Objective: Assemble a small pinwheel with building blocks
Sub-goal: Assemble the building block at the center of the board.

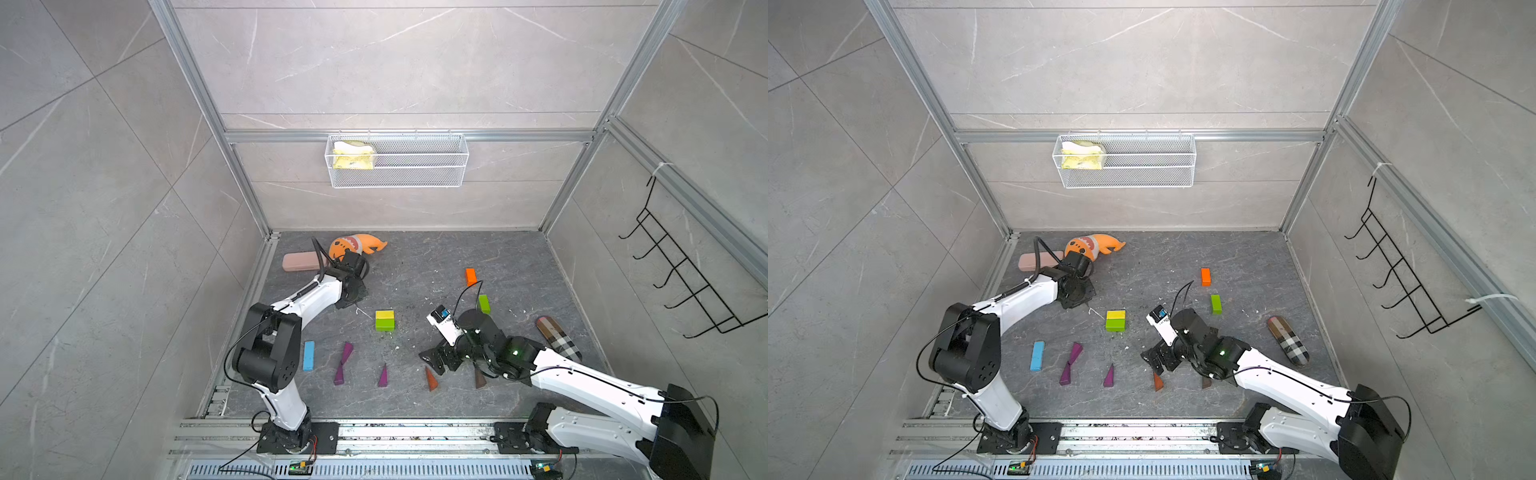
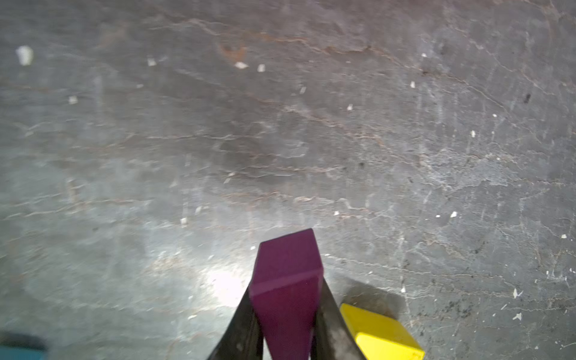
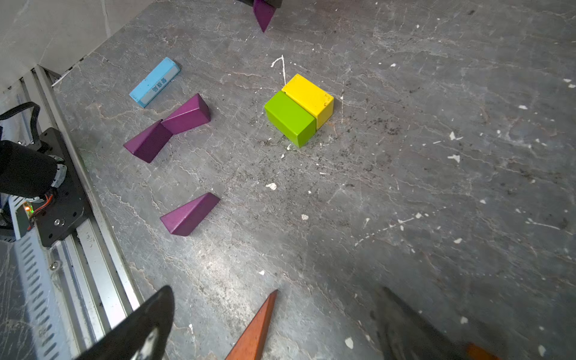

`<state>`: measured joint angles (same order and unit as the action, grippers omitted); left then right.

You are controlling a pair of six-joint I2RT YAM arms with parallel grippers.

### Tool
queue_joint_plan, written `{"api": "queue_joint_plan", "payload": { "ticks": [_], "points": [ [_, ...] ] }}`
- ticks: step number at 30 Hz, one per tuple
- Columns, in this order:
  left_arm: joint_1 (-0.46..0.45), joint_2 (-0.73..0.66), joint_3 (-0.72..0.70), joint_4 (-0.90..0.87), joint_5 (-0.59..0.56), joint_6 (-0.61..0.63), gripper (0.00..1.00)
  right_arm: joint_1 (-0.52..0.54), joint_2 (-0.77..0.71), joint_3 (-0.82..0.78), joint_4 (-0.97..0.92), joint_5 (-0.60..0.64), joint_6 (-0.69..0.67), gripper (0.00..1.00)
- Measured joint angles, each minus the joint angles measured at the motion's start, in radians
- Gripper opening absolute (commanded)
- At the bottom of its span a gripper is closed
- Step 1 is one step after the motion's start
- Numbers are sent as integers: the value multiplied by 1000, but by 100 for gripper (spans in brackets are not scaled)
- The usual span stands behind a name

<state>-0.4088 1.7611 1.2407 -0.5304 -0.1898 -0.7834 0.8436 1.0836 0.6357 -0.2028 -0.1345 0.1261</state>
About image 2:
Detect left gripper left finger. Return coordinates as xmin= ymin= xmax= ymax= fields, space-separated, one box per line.
xmin=208 ymin=289 xmax=263 ymax=360

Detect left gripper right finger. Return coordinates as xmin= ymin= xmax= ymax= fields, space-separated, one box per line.
xmin=310 ymin=279 xmax=366 ymax=360

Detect yellow rectangular block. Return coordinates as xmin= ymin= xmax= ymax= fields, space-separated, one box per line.
xmin=340 ymin=304 xmax=425 ymax=360

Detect purple wedge block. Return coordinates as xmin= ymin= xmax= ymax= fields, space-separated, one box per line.
xmin=249 ymin=229 xmax=323 ymax=359

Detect light blue eraser block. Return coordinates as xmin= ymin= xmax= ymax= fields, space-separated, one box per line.
xmin=0 ymin=345 xmax=45 ymax=360

